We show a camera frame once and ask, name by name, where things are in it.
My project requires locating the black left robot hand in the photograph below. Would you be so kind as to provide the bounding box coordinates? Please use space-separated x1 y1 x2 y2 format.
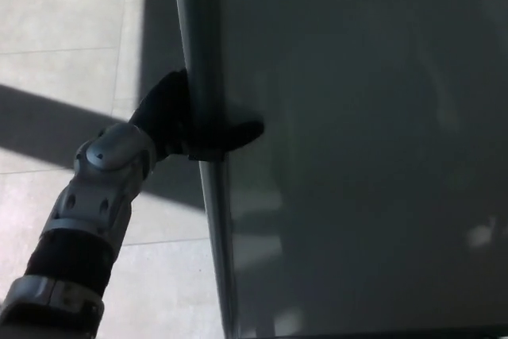
129 70 266 162

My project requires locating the dark grey glossy door panel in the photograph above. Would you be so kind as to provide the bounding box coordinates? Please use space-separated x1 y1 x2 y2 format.
170 0 508 339

